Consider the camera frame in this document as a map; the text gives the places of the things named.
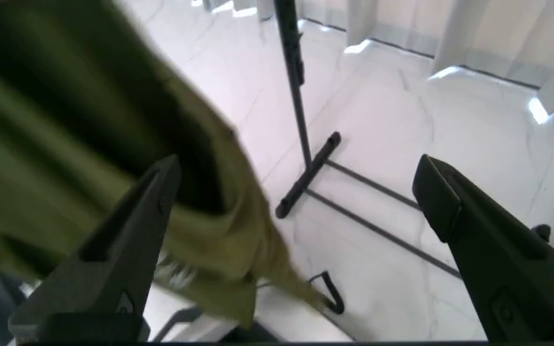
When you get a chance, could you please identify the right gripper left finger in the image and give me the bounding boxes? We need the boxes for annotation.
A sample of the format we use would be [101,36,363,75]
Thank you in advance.
[8,154,183,343]

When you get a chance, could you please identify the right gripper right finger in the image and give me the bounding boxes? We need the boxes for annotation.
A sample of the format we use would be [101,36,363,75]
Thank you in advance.
[411,154,554,343]

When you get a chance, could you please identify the green printed shirt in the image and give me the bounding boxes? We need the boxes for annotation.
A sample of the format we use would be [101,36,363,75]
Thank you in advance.
[0,0,326,331]

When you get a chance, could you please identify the black clothes rack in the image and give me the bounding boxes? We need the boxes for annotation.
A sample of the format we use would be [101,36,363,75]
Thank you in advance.
[273,0,554,280]

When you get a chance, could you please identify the white curtain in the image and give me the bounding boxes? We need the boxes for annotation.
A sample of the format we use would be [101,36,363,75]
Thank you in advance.
[189,0,554,116]

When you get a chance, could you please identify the black cable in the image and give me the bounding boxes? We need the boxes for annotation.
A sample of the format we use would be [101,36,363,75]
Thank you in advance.
[308,270,346,316]

